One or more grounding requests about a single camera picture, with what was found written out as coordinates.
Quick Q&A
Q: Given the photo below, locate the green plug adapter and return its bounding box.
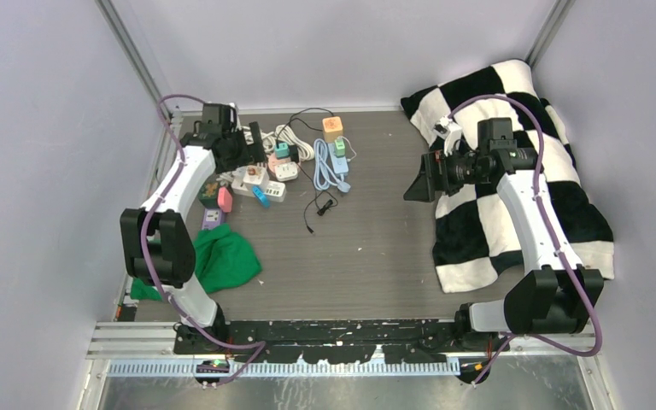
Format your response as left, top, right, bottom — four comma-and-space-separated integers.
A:
333, 139, 346, 158

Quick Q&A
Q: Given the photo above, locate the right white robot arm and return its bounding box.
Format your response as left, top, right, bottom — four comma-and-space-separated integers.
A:
403, 118, 605, 351

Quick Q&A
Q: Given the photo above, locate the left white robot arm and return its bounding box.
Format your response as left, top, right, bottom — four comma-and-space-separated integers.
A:
120, 103, 266, 354

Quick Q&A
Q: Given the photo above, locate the blue small adapter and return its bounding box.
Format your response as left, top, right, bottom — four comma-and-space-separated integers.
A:
252, 186, 270, 208

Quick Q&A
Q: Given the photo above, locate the pink plug adapter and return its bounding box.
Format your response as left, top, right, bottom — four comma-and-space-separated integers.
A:
217, 186, 233, 214

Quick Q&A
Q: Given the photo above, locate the purple socket adapter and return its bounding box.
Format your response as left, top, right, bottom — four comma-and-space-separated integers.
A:
201, 208, 226, 230

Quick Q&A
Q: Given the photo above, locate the green cloth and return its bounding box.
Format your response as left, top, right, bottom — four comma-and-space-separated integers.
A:
130, 223, 263, 302

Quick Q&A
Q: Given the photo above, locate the green patterned adapter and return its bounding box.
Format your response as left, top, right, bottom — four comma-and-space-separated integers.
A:
197, 181, 220, 209

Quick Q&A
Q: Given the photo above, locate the white multi-port charger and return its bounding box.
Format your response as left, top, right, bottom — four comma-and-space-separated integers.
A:
262, 180, 287, 202

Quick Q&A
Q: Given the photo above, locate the black thin cable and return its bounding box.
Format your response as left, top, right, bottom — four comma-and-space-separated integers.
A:
285, 107, 342, 236

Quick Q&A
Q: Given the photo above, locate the orange cube adapter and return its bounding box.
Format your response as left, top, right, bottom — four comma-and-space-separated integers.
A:
322, 116, 344, 143

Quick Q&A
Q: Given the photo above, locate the teal small plug adapter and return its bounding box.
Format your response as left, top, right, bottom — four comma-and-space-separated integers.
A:
274, 142, 290, 160

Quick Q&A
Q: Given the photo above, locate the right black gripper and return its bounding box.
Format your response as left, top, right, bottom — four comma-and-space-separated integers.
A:
405, 145, 489, 202

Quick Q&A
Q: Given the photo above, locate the black white checkered blanket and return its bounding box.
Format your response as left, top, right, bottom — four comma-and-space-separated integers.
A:
401, 60, 615, 293

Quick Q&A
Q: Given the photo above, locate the white cube socket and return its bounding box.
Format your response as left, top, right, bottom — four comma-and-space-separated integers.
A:
243, 165, 270, 190

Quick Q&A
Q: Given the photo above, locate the light blue power strip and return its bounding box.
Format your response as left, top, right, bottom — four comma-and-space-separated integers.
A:
328, 143, 349, 179

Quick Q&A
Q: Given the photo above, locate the white power strip cable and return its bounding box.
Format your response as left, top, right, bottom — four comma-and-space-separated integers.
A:
260, 124, 316, 163

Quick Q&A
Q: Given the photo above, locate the light blue cable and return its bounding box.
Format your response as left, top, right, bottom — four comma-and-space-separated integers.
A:
312, 138, 353, 195

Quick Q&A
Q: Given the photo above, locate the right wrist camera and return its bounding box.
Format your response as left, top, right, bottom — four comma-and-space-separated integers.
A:
433, 115, 463, 155

